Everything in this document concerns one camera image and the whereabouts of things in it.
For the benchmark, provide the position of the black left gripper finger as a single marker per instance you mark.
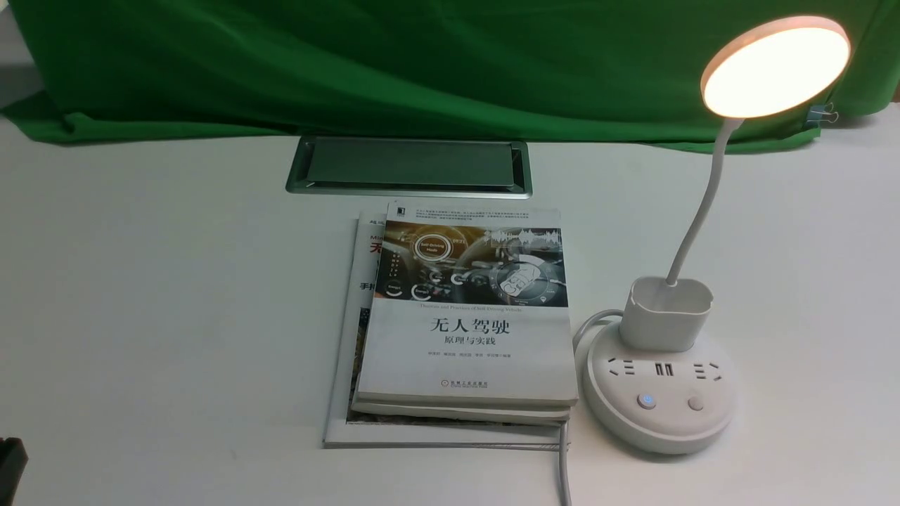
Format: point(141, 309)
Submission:
point(13, 459)

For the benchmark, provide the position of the large bottom magazine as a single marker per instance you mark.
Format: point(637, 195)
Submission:
point(348, 429)

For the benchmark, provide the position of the white self-driving textbook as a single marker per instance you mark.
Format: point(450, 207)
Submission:
point(470, 308)

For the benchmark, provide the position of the green backdrop cloth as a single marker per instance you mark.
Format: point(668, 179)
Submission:
point(551, 71)

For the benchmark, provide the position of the blue binder clip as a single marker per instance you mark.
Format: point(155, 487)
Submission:
point(821, 114)

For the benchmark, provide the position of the grey desk cable hatch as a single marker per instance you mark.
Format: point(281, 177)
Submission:
point(410, 167)

